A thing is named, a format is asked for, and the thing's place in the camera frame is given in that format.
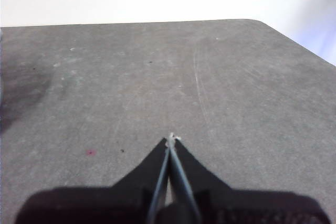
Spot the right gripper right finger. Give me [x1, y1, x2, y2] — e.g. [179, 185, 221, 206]
[170, 139, 332, 224]

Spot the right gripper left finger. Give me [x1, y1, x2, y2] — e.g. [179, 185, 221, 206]
[15, 137, 171, 224]

